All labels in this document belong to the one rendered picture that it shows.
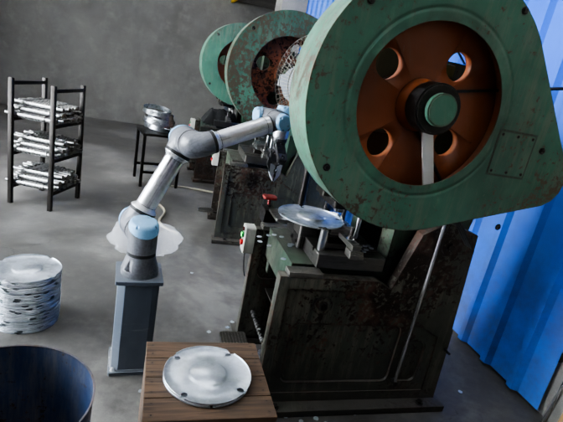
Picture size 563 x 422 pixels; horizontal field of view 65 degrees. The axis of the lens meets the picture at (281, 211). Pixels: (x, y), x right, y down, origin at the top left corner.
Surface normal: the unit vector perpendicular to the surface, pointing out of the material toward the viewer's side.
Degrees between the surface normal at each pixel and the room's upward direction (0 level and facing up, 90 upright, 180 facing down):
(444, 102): 90
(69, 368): 88
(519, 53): 90
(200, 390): 0
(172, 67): 90
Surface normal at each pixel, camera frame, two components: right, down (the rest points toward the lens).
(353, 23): 0.25, 0.33
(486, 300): -0.95, -0.10
